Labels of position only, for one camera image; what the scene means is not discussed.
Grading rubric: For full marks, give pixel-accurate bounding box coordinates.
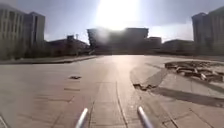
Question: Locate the wide dark block building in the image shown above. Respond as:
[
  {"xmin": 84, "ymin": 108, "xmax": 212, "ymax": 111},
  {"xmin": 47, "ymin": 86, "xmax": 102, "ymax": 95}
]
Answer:
[{"xmin": 86, "ymin": 27, "xmax": 163, "ymax": 55}]

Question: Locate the grey stone paved plaza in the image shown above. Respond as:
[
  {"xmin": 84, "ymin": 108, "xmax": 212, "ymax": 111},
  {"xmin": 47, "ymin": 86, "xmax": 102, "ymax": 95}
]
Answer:
[{"xmin": 0, "ymin": 54, "xmax": 224, "ymax": 128}]

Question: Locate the low dark building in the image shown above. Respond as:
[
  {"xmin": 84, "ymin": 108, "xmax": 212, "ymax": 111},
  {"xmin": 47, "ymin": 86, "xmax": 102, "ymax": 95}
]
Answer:
[{"xmin": 45, "ymin": 34, "xmax": 90, "ymax": 57}]

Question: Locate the robot's own part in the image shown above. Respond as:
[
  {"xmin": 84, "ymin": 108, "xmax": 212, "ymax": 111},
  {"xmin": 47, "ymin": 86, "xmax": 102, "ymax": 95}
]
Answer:
[
  {"xmin": 136, "ymin": 105, "xmax": 154, "ymax": 128},
  {"xmin": 74, "ymin": 107, "xmax": 90, "ymax": 128}
]

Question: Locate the low long building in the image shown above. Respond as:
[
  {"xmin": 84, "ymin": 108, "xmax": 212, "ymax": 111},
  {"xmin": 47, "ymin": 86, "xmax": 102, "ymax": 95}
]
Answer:
[{"xmin": 162, "ymin": 38, "xmax": 195, "ymax": 56}]

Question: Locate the low raised kerb strip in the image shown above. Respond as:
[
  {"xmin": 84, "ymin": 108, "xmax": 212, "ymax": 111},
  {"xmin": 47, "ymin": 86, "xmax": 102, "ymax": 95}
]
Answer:
[{"xmin": 0, "ymin": 55, "xmax": 100, "ymax": 66}]

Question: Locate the heap of broken paving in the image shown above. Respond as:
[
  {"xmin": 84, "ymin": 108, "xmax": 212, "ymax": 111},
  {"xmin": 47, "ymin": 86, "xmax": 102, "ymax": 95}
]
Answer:
[{"xmin": 164, "ymin": 60, "xmax": 224, "ymax": 83}]

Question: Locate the tall pale building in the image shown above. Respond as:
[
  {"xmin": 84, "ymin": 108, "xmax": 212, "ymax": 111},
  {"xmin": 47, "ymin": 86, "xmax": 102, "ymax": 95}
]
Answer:
[{"xmin": 0, "ymin": 3, "xmax": 46, "ymax": 59}]

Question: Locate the tall grey building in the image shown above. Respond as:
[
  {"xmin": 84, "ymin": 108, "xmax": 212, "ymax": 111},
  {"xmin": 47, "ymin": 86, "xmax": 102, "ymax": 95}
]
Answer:
[{"xmin": 191, "ymin": 6, "xmax": 224, "ymax": 56}]

